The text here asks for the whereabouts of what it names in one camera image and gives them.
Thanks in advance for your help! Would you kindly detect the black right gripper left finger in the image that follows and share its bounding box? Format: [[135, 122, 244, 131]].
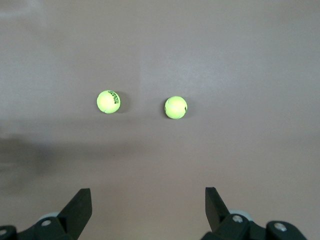
[[0, 188, 92, 240]]

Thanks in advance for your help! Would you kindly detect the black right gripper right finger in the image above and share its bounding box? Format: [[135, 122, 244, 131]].
[[201, 186, 308, 240]]

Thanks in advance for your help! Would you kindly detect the yellow tennis ball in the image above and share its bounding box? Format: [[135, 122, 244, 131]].
[[164, 95, 189, 120], [96, 89, 122, 114]]

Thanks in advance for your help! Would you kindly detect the brown table cover sheet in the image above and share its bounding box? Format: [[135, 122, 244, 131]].
[[0, 0, 320, 240]]

